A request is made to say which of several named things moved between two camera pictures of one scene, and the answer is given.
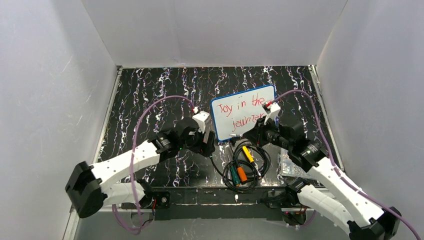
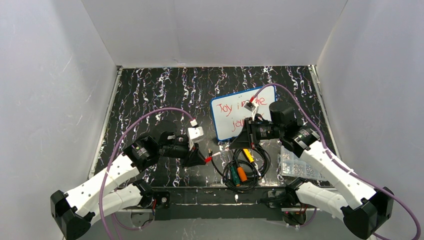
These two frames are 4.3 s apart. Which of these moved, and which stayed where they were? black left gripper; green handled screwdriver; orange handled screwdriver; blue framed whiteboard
Moved: black left gripper
Stayed: green handled screwdriver; orange handled screwdriver; blue framed whiteboard
